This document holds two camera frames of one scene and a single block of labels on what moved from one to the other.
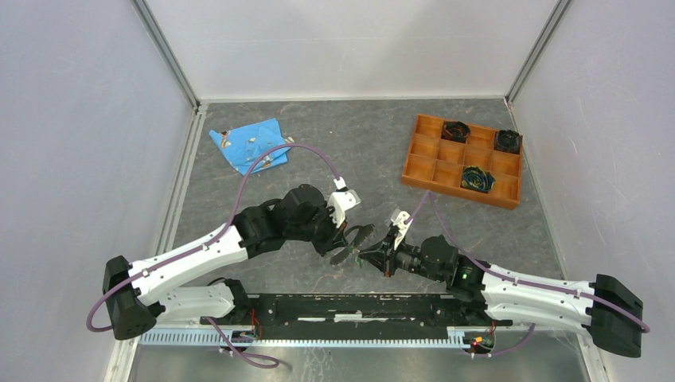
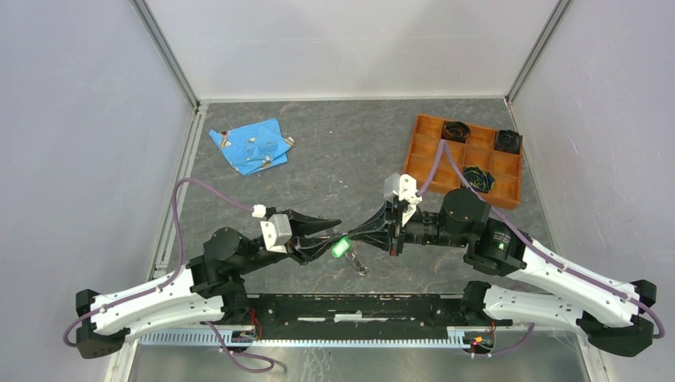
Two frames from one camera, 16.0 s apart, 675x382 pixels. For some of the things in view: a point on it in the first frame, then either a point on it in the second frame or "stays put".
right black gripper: (380, 254) to (377, 230)
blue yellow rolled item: (474, 177) stays put
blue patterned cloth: (246, 144) stays put
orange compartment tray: (435, 164) stays put
